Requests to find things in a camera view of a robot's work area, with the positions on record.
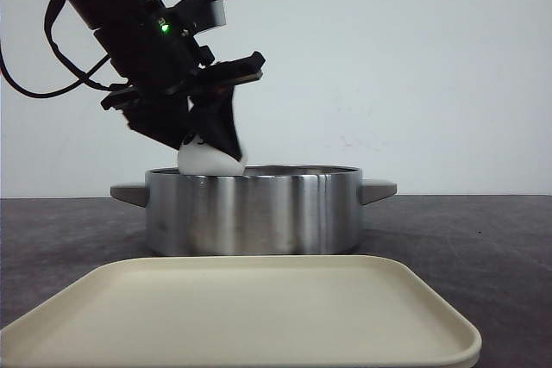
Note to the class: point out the stainless steel steamer pot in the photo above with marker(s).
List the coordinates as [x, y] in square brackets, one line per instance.
[269, 210]

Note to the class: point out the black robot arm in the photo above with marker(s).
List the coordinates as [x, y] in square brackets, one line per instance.
[173, 90]

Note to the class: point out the panda bun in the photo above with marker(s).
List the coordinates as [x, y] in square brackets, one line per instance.
[199, 159]

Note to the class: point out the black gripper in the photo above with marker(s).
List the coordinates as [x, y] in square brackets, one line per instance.
[152, 50]

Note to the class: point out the cream rectangular plastic tray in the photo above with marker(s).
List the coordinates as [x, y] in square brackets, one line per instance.
[263, 311]

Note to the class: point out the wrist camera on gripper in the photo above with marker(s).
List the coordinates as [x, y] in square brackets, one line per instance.
[198, 16]

